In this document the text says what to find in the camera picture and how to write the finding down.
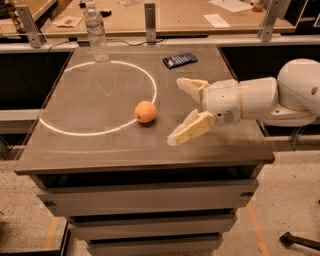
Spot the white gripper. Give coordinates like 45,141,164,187
167,78,241,146

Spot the orange fruit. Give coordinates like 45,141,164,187
134,101,157,123

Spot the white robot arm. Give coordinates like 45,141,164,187
167,59,320,146

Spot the blue rxbar blueberry wrapper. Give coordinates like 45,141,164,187
163,52,198,69

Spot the white paper sheet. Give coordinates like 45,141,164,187
205,14,230,29

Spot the large white paper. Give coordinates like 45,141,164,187
210,0,252,13

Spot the grey drawer cabinet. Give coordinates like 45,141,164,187
17,44,274,256

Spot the black object on desk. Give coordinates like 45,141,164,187
79,2,112,17

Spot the clear plastic water bottle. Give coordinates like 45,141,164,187
84,1,109,62

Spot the paper note on desk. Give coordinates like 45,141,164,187
54,16,82,28

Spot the black chair leg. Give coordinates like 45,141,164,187
279,232,320,251

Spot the black cable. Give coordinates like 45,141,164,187
47,38,166,53

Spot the middle metal bracket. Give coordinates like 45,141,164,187
144,3,156,44

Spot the metal bracket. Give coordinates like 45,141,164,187
257,0,281,42
144,3,156,44
16,5,46,48

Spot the right metal bracket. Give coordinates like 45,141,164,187
257,0,281,42

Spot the left metal bracket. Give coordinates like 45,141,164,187
16,5,46,48

